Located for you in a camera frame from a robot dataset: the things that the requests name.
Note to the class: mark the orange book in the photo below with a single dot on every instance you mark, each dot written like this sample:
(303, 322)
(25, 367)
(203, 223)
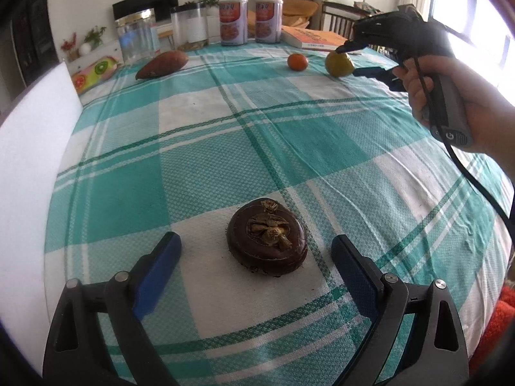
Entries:
(314, 37)

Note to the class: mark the small orange tangerine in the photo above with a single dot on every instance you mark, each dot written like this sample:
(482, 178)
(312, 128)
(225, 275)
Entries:
(297, 62)

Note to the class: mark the orange lounge chair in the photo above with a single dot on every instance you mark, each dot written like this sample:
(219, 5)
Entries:
(297, 8)

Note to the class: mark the teal checked tablecloth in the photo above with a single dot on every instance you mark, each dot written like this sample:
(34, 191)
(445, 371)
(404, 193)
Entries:
(161, 177)

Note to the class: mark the person's right hand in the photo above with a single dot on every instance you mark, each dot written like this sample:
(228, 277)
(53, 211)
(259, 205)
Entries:
(487, 116)

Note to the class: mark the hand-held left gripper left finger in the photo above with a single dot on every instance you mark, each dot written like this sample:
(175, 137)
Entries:
(157, 277)

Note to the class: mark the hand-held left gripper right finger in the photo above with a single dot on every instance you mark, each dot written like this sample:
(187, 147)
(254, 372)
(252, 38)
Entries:
(356, 275)

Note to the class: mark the white television cabinet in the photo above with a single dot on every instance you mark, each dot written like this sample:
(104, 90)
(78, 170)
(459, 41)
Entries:
(109, 48)

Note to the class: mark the fruit print pouch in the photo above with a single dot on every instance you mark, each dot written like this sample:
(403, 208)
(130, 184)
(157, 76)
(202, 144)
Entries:
(94, 74)

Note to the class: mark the leafy green house plant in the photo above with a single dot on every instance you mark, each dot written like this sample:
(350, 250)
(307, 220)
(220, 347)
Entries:
(95, 36)

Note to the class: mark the window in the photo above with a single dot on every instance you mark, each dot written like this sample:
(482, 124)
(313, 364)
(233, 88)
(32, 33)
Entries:
(487, 20)

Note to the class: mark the round white vase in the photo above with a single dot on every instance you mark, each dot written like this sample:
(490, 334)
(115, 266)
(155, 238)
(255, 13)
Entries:
(85, 49)

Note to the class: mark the wooden chair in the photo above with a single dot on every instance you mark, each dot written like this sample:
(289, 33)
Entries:
(338, 18)

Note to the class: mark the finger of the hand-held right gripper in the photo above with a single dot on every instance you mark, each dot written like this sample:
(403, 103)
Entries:
(352, 45)
(376, 74)

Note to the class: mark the sweet potato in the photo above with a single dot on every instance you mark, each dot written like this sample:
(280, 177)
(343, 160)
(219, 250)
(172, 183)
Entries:
(163, 65)

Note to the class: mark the red label tin can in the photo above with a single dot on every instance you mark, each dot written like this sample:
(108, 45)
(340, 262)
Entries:
(233, 22)
(268, 20)

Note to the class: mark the green orange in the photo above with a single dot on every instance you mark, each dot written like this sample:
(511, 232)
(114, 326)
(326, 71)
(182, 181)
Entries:
(340, 65)

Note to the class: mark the red flowers in vase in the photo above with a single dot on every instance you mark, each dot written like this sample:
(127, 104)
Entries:
(69, 44)

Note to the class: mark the glass jar with black lid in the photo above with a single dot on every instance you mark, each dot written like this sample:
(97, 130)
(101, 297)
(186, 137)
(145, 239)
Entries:
(189, 28)

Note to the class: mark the dark brown water chestnut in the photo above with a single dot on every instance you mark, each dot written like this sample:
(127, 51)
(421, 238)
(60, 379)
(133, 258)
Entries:
(261, 257)

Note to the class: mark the glass jar with gold lid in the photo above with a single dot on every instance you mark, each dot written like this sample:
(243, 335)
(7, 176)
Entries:
(136, 38)

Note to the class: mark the black wall cabinet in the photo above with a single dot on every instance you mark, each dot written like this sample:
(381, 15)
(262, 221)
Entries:
(36, 36)

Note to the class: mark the red-orange cushion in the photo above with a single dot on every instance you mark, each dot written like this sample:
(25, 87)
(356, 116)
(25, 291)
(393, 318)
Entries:
(499, 329)

